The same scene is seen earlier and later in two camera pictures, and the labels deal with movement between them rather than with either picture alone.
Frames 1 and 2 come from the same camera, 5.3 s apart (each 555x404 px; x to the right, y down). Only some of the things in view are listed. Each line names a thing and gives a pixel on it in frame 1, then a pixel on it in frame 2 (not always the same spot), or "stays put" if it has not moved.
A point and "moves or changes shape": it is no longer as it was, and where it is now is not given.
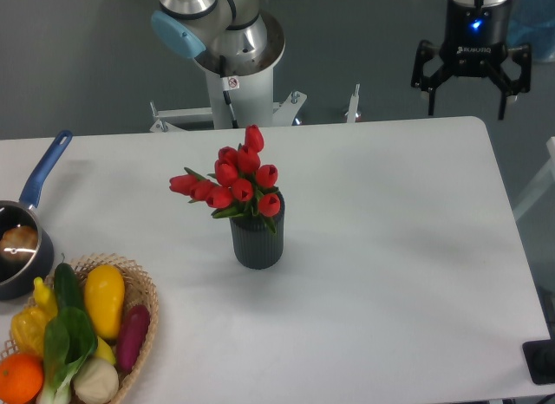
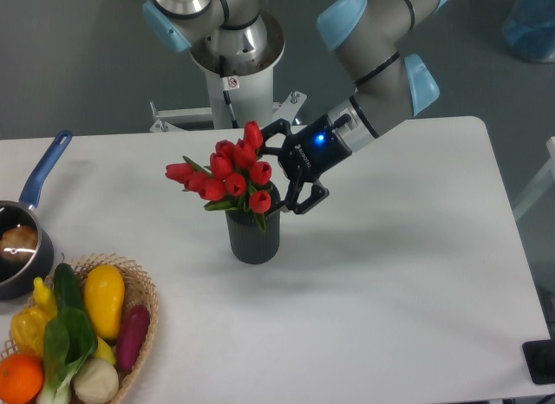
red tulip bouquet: [238, 187] moves or changes shape
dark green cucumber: [68, 288] stays put
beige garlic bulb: [95, 381] stays put
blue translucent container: [532, 22] stays put
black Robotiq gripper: [476, 38] → [305, 155]
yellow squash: [105, 293] stays put
